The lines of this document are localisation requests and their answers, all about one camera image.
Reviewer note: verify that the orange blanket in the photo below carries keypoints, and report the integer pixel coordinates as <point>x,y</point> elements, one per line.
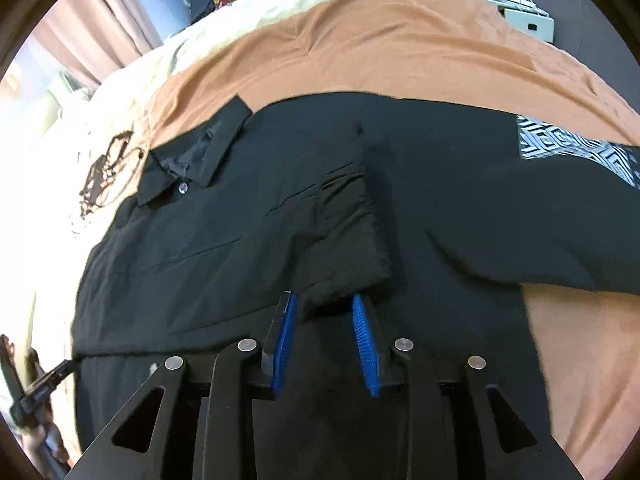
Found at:
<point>400,50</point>

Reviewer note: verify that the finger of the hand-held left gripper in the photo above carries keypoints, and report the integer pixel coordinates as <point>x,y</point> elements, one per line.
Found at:
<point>50,380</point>

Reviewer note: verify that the pink curtain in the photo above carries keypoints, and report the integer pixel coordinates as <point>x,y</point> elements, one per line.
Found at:
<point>100,25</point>

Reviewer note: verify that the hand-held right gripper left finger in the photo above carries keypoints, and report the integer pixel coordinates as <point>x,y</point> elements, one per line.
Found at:
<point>285,340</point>

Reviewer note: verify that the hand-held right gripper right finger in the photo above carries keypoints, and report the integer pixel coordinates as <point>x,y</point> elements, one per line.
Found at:
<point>364,345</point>

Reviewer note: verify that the cream printed bed sheet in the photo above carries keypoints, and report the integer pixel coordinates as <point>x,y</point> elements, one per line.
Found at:
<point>125,110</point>

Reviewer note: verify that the white box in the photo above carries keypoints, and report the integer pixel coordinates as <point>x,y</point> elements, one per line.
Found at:
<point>530,22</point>

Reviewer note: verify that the black collared shirt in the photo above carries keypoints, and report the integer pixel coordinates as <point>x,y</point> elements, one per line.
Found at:
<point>250,210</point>

